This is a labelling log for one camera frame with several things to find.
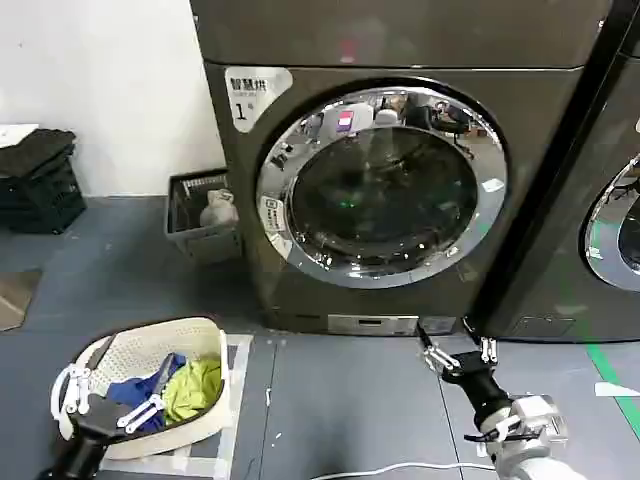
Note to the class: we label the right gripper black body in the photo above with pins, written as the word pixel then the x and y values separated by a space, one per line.
pixel 475 382

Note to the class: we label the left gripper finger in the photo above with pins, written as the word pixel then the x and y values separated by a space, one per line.
pixel 142 411
pixel 75 387

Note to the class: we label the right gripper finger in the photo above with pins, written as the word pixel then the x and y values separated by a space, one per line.
pixel 439 357
pixel 486 349

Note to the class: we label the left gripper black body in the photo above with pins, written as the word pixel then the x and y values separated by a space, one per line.
pixel 100 420

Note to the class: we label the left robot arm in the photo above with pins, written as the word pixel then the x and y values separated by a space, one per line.
pixel 75 462

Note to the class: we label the blue cloth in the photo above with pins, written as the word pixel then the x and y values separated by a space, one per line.
pixel 132 390

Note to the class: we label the yellow-green cloth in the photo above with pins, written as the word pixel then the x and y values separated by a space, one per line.
pixel 192 387

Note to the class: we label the white perforated laundry basket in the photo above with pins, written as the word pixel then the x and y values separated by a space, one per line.
pixel 145 345

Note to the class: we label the brown cardboard piece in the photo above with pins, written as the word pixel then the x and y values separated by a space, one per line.
pixel 12 300

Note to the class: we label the green floor tape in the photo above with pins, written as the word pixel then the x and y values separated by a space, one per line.
pixel 607 367

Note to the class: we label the white paper scrap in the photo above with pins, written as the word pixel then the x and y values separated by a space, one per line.
pixel 617 390

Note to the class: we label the round glass dryer door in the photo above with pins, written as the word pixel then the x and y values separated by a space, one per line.
pixel 607 225
pixel 380 210

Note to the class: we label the grey plastic laundry basket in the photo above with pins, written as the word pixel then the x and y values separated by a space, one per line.
pixel 187 235

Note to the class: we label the black plastic crate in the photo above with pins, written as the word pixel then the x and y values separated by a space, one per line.
pixel 40 200

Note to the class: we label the grey dryer with number label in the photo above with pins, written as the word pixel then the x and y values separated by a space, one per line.
pixel 525 150

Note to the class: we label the beige cloth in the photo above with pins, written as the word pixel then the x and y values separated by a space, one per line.
pixel 217 210

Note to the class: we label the black folded cloth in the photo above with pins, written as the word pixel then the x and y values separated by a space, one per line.
pixel 35 150

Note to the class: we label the white paper sheet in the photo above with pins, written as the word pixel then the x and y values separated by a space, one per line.
pixel 15 134

